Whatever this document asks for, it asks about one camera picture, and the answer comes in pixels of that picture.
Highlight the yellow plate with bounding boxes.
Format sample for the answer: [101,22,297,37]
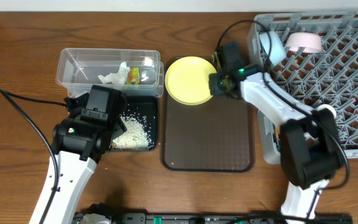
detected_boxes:
[165,56,216,106]

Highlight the rice pile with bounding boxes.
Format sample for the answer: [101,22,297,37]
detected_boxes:
[111,116,154,151]

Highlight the white tissue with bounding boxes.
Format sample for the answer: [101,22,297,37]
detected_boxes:
[98,62,131,85]

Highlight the yellow green wrapper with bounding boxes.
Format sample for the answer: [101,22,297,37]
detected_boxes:
[126,67,140,85]

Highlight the light blue bowl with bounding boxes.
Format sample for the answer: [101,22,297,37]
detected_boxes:
[259,31,286,66]

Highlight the white bowl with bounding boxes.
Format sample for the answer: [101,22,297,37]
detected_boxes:
[285,32,322,54]

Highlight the white green cup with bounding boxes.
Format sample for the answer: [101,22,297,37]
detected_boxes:
[316,104,337,118]

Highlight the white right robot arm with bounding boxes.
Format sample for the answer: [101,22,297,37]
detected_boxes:
[209,42,350,223]

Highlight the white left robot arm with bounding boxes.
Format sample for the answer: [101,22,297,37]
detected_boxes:
[30,85,127,223]

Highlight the black waste tray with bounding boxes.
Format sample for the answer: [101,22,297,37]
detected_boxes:
[109,96,158,151]

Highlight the clear plastic waste bin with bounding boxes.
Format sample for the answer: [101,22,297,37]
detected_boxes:
[55,48,164,98]

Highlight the grey dishwasher rack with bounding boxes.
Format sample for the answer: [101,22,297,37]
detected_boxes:
[247,11,358,159]

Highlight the brown serving tray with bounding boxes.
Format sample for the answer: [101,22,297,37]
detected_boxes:
[160,57,255,173]

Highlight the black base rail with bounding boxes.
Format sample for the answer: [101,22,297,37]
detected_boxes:
[73,203,354,224]

